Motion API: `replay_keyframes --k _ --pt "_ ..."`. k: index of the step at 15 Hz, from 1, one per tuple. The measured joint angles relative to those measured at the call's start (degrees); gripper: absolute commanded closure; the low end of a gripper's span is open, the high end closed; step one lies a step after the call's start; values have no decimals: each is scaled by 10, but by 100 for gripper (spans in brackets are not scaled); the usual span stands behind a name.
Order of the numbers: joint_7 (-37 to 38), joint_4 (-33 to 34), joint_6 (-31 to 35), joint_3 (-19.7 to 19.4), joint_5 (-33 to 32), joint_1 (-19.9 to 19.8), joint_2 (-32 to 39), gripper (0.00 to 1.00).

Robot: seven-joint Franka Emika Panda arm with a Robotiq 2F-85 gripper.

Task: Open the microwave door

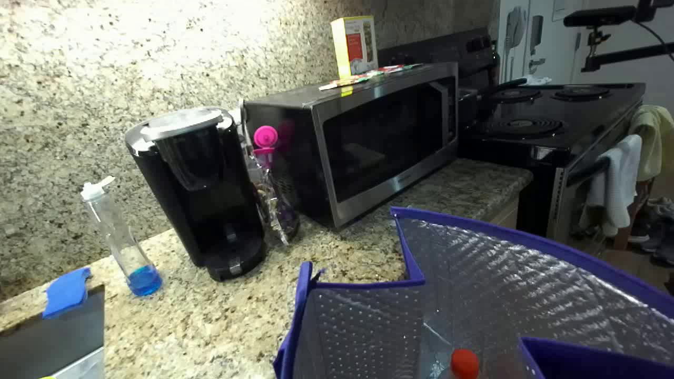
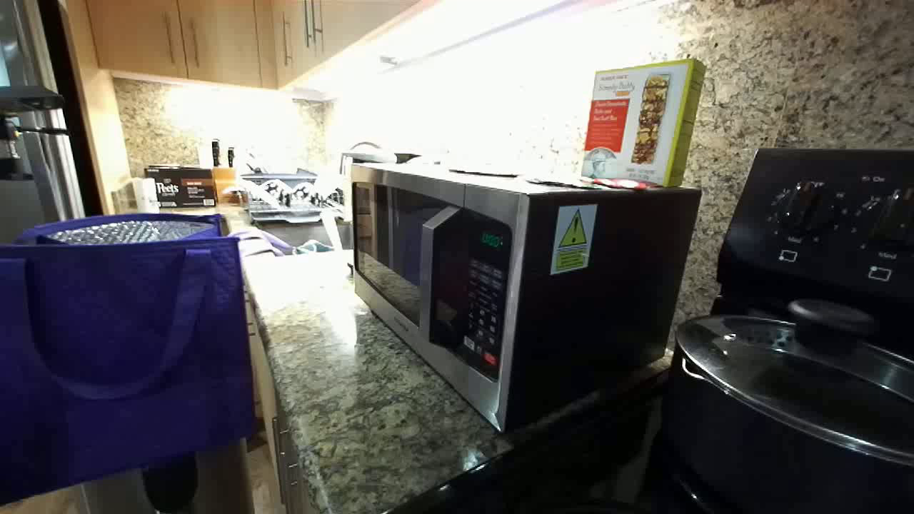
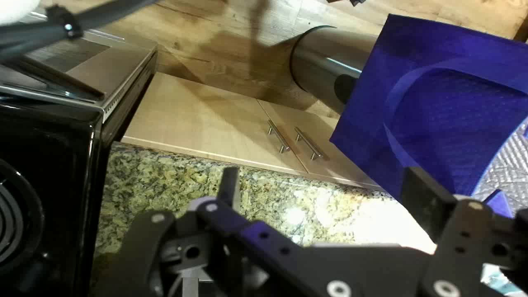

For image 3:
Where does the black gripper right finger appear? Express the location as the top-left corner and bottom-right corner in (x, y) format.
(399, 167), (528, 297)

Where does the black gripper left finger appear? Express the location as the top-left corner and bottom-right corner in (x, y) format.
(104, 165), (353, 297)

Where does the blue reusable tote bag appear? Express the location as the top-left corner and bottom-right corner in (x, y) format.
(332, 15), (528, 196)

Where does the black electric stove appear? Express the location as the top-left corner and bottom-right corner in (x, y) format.
(0, 38), (157, 297)

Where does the stainless steel trash can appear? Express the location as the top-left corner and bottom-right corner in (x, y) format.
(289, 25), (374, 114)

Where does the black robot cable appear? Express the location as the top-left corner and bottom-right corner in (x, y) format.
(0, 0), (162, 48)

